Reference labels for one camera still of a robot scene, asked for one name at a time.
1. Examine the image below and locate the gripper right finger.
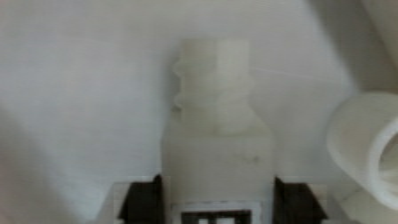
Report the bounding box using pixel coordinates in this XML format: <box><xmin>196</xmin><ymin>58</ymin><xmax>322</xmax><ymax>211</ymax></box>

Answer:
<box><xmin>272</xmin><ymin>178</ymin><xmax>329</xmax><ymax>224</ymax></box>

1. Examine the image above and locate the white table leg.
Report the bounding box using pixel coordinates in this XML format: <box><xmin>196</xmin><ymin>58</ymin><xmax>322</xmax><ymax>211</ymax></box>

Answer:
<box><xmin>162</xmin><ymin>39</ymin><xmax>276</xmax><ymax>224</ymax></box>

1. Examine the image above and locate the white square tabletop tray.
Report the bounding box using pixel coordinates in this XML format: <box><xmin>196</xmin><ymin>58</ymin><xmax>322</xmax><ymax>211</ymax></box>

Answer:
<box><xmin>0</xmin><ymin>0</ymin><xmax>398</xmax><ymax>224</ymax></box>

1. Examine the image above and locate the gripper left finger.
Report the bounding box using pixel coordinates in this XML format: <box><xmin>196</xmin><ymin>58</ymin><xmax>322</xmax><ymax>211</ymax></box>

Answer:
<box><xmin>117</xmin><ymin>175</ymin><xmax>164</xmax><ymax>224</ymax></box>

